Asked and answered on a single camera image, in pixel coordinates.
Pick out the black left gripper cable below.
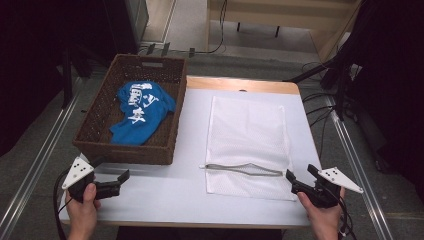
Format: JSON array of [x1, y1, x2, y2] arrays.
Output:
[[52, 168, 74, 240]]

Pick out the person's right hand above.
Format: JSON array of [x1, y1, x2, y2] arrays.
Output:
[[296, 188, 346, 235]]

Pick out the white mesh laundry bag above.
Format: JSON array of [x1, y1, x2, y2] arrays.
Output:
[[199, 95, 298, 202]]

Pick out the wooden table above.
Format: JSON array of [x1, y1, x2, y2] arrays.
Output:
[[58, 75, 323, 231]]

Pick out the light wooden bench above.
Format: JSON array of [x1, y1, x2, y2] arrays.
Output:
[[205, 0, 364, 63]]

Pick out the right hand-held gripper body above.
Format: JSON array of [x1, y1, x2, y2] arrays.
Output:
[[291, 166, 365, 210]]

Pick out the grey cabinet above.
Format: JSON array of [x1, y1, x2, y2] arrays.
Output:
[[123, 0, 150, 46]]

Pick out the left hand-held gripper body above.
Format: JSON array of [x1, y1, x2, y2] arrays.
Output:
[[61, 156, 121, 203]]

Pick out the black hanging cable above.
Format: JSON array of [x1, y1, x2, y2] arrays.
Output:
[[196, 0, 229, 55]]

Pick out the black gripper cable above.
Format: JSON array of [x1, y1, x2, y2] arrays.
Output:
[[337, 195, 358, 240], [52, 168, 74, 240]]

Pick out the person's left hand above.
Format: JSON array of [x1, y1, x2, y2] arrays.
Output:
[[65, 182, 101, 231]]

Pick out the metal floor rail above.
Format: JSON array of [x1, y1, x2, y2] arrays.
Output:
[[327, 95, 395, 240], [0, 91, 83, 240]]

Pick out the dark curtain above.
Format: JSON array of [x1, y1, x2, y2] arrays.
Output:
[[0, 0, 134, 158], [333, 0, 424, 204]]

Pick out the blue printed t-shirt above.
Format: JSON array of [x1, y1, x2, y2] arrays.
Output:
[[109, 80, 177, 147]]

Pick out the brown wicker basket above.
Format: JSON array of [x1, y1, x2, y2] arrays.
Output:
[[72, 53, 188, 166]]

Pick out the white table cover sheet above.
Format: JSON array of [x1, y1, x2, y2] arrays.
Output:
[[58, 88, 323, 228]]

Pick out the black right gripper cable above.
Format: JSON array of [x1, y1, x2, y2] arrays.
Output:
[[337, 195, 358, 240]]

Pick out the black floor cables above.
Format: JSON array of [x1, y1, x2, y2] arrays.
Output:
[[300, 61, 338, 162]]

